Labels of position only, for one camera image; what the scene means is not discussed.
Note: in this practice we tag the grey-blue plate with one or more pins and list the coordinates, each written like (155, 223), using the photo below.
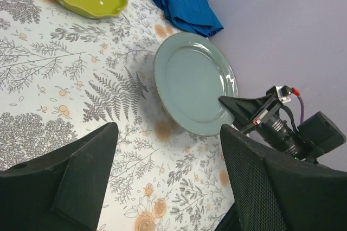
(191, 73)

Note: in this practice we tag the floral tablecloth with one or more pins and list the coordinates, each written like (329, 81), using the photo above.
(63, 76)

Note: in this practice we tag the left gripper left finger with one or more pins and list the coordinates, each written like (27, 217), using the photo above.
(63, 189)

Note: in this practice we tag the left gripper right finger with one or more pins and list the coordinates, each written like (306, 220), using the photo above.
(273, 191)

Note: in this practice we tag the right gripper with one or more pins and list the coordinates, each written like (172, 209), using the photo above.
(262, 115)

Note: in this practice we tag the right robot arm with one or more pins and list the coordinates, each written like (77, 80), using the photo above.
(318, 135)

